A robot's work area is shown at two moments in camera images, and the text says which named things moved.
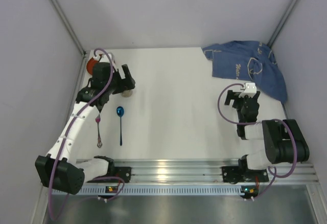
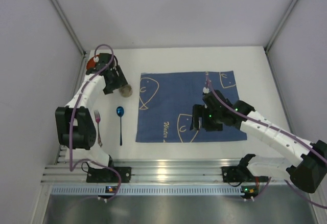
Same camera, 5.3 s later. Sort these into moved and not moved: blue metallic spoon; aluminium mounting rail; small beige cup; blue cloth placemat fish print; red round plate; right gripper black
Moved: blue cloth placemat fish print; right gripper black
Not moved: small beige cup; blue metallic spoon; aluminium mounting rail; red round plate
